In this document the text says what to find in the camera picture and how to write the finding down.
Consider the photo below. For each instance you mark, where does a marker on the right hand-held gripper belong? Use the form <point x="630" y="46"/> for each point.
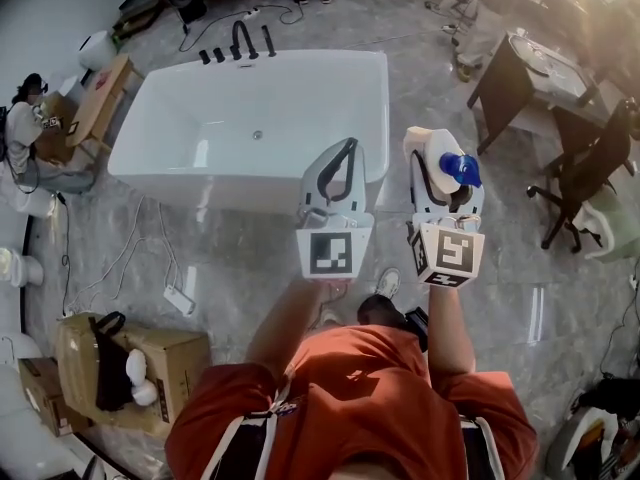
<point x="450" y="255"/>

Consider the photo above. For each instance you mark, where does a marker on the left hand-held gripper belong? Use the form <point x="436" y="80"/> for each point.
<point x="330" y="253"/>

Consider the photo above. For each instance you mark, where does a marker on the white spray bottle blue nozzle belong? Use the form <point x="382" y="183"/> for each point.
<point x="442" y="150"/>

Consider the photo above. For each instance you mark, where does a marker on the white bathtub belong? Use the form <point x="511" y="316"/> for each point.
<point x="225" y="118"/>

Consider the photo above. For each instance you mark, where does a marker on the person's right forearm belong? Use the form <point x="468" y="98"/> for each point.
<point x="450" y="333"/>

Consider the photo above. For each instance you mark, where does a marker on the person's left forearm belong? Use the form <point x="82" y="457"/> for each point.
<point x="285" y="328"/>

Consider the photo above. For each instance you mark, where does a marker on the person's right white shoe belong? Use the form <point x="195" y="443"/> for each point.
<point x="388" y="282"/>

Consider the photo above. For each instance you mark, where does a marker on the person's white shoe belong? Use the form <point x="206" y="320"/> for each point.
<point x="388" y="282"/>
<point x="330" y="318"/>

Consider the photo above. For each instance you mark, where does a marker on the dark wooden table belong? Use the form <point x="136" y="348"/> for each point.
<point x="500" y="83"/>

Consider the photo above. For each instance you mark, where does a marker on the person's black shorts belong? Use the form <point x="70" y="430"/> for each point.
<point x="380" y="310"/>

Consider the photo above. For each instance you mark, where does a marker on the person's left white shoe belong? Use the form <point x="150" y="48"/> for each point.
<point x="330" y="318"/>

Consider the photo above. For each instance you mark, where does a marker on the black hip pack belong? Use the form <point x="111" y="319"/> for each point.
<point x="416" y="328"/>

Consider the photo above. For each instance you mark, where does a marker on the black office chair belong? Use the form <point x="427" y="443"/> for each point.
<point x="585" y="168"/>

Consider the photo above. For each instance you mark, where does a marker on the black hand shower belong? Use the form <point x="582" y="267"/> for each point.
<point x="269" y="42"/>

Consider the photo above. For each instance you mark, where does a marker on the white washbasin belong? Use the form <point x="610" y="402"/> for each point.
<point x="550" y="68"/>

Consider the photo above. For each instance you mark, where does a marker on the black faucet knob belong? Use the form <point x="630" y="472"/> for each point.
<point x="205" y="56"/>
<point x="219" y="55"/>

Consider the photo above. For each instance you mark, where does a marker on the pale green tub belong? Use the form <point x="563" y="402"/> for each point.
<point x="620" y="228"/>

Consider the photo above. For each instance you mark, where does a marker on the black arched faucet spout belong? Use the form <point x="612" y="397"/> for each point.
<point x="235" y="38"/>

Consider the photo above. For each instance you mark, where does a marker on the white power strip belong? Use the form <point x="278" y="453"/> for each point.
<point x="253" y="13"/>
<point x="180" y="299"/>

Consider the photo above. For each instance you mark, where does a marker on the person's orange shirt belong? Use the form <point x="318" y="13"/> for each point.
<point x="360" y="398"/>

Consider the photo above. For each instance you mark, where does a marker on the large open cardboard box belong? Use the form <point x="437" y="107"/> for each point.
<point x="175" y="368"/>

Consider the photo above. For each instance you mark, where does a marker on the brown cardboard box red print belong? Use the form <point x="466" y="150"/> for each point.
<point x="100" y="98"/>

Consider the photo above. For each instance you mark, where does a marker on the white soft bundle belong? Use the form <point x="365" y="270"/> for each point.
<point x="144" y="394"/>
<point x="136" y="364"/>

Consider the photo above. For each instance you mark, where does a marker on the white toilet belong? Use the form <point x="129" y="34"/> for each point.
<point x="37" y="205"/>
<point x="97" y="50"/>
<point x="20" y="268"/>

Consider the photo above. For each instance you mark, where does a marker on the white round appliance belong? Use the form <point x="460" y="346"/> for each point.
<point x="575" y="443"/>

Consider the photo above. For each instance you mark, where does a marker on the person's black chest harness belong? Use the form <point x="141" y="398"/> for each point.
<point x="247" y="448"/>

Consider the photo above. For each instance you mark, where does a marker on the person's head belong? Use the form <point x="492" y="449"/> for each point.
<point x="395" y="473"/>

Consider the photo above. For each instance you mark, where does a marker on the black bag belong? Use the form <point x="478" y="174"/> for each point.
<point x="112" y="368"/>

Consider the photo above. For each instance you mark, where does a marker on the small cardboard box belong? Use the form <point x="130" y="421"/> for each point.
<point x="40" y="393"/>

